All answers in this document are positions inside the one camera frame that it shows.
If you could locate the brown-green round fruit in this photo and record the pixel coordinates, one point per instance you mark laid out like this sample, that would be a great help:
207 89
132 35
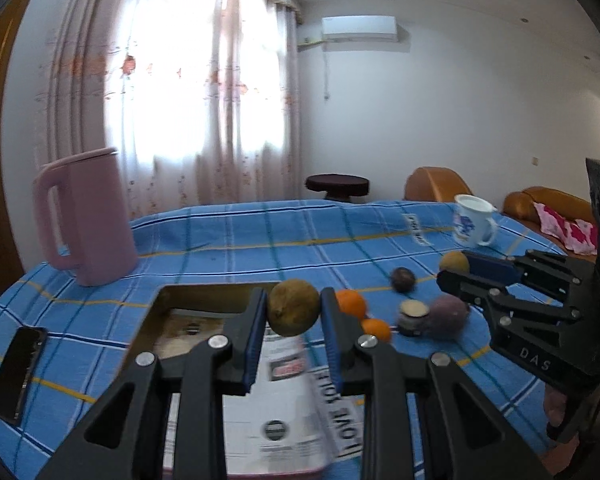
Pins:
292 307

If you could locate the pink patterned cloth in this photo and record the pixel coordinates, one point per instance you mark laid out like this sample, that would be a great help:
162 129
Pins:
570 227

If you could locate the wooden door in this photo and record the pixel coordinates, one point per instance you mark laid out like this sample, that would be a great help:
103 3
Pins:
0 160

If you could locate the purple beetroot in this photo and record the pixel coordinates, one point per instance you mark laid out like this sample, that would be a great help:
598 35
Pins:
447 319

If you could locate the blue plaid tablecloth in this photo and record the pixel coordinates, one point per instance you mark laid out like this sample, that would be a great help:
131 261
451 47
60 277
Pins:
260 245

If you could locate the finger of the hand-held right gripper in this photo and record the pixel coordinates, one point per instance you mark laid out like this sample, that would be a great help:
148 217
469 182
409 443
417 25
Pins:
495 269
467 285

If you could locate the brown leather sofa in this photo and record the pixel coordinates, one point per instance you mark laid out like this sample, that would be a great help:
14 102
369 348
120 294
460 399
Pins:
547 197

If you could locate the sheer floral curtain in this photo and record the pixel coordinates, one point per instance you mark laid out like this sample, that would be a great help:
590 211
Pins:
180 85

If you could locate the metal tin tray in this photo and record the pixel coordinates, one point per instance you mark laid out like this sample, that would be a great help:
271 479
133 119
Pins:
205 300

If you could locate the pink electric kettle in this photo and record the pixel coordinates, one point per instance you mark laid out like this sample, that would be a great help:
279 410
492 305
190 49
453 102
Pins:
95 220

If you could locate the small yellow-brown round fruit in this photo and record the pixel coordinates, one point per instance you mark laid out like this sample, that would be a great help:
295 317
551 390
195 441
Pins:
453 262

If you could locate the white cup with blue print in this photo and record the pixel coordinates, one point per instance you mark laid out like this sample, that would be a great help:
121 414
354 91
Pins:
470 222

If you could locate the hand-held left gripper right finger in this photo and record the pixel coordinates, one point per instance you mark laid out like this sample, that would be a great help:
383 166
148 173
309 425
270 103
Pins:
331 355

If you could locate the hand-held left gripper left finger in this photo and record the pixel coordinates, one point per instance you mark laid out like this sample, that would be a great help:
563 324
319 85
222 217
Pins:
254 355

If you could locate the white wall air conditioner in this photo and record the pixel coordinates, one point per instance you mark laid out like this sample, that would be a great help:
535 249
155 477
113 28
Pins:
359 28

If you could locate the dark round stool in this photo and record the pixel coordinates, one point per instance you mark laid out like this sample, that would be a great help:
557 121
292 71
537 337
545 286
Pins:
336 184

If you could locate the orange mandarin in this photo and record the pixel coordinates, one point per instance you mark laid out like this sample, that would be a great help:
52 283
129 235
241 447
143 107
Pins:
379 331
352 304

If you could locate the dark purple passion fruit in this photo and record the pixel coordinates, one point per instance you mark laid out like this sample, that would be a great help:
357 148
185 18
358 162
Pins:
403 280

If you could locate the brown leather armchair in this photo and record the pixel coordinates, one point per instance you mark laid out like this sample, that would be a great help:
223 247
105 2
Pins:
432 182

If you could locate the newspaper tray lining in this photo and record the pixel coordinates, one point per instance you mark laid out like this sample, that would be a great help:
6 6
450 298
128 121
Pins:
280 415

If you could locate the person's right hand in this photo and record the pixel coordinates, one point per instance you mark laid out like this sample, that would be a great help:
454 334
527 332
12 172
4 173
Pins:
557 407

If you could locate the black smartphone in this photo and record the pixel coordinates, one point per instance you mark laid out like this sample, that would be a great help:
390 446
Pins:
17 375

